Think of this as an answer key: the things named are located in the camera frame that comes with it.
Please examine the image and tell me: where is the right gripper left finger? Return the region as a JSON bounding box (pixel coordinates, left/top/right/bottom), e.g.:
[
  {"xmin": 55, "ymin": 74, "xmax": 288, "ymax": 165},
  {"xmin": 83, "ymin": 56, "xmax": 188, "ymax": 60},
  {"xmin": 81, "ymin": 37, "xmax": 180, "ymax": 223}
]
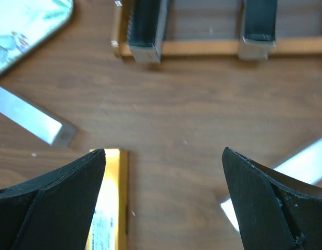
[{"xmin": 0, "ymin": 149, "xmax": 106, "ymax": 249}]

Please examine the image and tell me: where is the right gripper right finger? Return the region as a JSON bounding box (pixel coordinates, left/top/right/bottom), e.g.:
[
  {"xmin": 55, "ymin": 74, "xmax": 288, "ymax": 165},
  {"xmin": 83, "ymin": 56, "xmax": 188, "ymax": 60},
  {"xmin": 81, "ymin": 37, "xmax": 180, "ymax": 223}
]
[{"xmin": 222, "ymin": 147, "xmax": 322, "ymax": 249}]

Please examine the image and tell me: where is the orange toothpaste box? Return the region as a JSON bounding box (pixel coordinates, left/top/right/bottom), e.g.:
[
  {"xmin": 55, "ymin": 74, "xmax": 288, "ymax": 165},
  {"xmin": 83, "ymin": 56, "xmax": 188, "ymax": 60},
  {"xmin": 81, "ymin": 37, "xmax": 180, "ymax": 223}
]
[{"xmin": 85, "ymin": 148, "xmax": 129, "ymax": 249}]

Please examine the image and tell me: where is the black toothpaste box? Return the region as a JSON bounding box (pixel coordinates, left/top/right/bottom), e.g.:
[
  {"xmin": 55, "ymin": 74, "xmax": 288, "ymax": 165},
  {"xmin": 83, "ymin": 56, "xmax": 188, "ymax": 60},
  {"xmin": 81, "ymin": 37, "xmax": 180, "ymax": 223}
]
[
  {"xmin": 238, "ymin": 0, "xmax": 278, "ymax": 61},
  {"xmin": 127, "ymin": 0, "xmax": 170, "ymax": 63}
]

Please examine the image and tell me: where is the wooden shelf rack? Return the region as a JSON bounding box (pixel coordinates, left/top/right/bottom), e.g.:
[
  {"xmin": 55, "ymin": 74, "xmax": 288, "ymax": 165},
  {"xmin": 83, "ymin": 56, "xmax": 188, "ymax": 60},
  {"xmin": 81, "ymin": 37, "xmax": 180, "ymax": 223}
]
[{"xmin": 111, "ymin": 1, "xmax": 322, "ymax": 57}]

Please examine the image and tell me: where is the white yellow toothpaste box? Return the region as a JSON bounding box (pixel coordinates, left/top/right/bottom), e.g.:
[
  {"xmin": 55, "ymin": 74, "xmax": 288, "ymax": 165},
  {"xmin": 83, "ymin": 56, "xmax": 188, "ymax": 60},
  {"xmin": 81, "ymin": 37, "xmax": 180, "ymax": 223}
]
[{"xmin": 220, "ymin": 198, "xmax": 240, "ymax": 232}]

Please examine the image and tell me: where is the silver toothpaste box right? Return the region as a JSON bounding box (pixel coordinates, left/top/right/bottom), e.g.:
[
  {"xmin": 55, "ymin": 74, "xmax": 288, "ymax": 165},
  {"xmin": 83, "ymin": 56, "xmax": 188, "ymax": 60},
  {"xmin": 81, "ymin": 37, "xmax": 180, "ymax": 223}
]
[{"xmin": 274, "ymin": 138, "xmax": 322, "ymax": 184}]

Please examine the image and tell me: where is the silver toothpaste box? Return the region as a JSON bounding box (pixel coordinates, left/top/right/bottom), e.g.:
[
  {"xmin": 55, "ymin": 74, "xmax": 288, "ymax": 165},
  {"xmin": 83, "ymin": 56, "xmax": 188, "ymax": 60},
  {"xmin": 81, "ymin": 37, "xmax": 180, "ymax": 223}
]
[
  {"xmin": 0, "ymin": 86, "xmax": 77, "ymax": 147},
  {"xmin": 274, "ymin": 138, "xmax": 322, "ymax": 184}
]

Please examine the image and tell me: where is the silver toothpaste box left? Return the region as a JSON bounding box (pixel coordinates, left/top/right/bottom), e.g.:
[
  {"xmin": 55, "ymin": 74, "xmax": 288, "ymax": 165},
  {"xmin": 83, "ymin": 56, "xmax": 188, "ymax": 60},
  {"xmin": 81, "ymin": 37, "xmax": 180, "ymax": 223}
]
[{"xmin": 0, "ymin": 86, "xmax": 77, "ymax": 147}]

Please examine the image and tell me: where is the leaf-patterned tray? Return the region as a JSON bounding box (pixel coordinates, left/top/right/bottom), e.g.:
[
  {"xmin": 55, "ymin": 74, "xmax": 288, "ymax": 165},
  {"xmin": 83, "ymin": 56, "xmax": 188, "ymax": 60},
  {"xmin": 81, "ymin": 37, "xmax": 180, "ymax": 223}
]
[{"xmin": 0, "ymin": 0, "xmax": 74, "ymax": 75}]

